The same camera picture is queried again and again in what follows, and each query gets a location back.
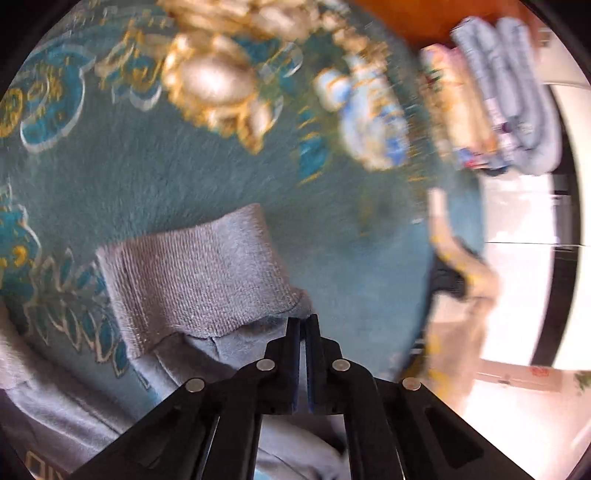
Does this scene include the grey knit sweater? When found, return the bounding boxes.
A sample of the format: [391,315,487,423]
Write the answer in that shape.
[0,203,352,480]

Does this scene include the cream fluffy garment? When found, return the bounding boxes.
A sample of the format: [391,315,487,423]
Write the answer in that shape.
[403,188,500,411]

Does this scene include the dark grey garment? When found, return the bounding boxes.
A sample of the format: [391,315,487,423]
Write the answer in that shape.
[428,255,467,300]

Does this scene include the white wardrobe with black strips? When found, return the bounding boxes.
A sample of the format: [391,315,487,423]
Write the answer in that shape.
[480,32,590,370]

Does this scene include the teal floral bed blanket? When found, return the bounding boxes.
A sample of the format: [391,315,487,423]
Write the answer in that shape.
[1,1,483,410]

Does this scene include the orange wooden bed frame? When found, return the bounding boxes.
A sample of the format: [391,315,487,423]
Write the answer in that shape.
[355,0,543,47]

